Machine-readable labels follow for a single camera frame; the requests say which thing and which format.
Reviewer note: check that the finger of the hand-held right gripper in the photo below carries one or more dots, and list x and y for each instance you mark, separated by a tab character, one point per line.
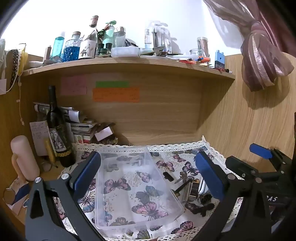
260	150
240	168

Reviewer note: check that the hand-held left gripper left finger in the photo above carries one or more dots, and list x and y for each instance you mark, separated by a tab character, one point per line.
86	172

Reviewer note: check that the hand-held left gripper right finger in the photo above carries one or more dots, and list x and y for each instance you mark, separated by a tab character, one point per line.
209	173

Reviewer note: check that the black round cap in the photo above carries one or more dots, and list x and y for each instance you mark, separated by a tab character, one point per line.
205	198

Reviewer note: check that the black butterfly hair clip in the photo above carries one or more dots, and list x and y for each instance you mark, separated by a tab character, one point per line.
200	209

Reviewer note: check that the small black rectangular clip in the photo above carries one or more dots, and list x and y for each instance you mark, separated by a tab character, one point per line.
167	176

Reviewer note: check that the clear plastic container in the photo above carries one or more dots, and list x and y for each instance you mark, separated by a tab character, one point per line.
129	185

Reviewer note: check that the silver metal lighter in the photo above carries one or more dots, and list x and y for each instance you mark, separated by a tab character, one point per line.
186	193

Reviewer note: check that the butterfly printed lace tablecloth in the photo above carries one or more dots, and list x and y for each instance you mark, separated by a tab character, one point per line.
175	162

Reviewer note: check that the stack of books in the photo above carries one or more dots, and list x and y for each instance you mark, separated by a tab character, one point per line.
83	132

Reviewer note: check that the lavender paper box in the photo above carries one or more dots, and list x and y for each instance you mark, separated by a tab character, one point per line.
103	134

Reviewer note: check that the pile of small trinkets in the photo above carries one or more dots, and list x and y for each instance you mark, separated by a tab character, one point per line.
113	140

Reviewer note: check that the yellow tube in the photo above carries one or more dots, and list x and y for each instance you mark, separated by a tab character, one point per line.
49	150

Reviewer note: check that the dark wine bottle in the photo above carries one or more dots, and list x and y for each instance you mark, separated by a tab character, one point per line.
59	129

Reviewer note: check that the rolled magazine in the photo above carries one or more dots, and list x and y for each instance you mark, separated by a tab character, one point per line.
71	114

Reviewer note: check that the white handwritten note paper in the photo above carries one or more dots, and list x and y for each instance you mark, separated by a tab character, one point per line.
38	136

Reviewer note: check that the blue and white card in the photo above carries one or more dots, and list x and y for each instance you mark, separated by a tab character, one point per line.
22	193

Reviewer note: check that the round silver disc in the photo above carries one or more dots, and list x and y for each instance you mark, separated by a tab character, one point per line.
9	196

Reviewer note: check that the orange sticky note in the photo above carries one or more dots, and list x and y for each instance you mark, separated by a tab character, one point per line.
115	95

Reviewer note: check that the pink sticky note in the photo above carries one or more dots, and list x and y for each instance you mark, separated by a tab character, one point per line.
72	85

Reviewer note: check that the green sticky note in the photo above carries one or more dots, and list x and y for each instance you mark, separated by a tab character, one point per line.
112	84

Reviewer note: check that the pink curtain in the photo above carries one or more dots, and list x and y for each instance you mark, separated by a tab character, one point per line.
261	58

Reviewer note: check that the blue box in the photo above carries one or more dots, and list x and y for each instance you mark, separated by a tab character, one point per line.
219	59

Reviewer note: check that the orange pens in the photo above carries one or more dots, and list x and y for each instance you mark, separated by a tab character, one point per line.
198	60

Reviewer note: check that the wooden shelf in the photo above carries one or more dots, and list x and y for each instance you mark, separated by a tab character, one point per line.
138	67

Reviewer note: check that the tall glass jar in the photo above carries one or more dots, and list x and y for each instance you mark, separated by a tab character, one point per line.
203	46

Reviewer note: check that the blue textured glass bottle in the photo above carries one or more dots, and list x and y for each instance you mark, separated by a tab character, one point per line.
72	49

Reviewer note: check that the clear bottle with picture label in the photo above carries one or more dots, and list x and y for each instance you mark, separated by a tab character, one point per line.
89	48

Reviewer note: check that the white plastic box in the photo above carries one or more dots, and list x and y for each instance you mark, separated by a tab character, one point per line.
124	52

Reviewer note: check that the black lace ribbon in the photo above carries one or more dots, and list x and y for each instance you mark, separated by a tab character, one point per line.
14	67

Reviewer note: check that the light blue bottle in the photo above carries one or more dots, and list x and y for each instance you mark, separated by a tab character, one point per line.
57	46

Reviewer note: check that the green spray bottle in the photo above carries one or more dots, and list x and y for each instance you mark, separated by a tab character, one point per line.
108	37

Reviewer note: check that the clear bottle with silver cap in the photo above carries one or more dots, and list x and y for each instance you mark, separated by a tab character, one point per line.
119	38

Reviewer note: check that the clear plastic packaging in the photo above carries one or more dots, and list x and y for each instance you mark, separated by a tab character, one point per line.
158	34

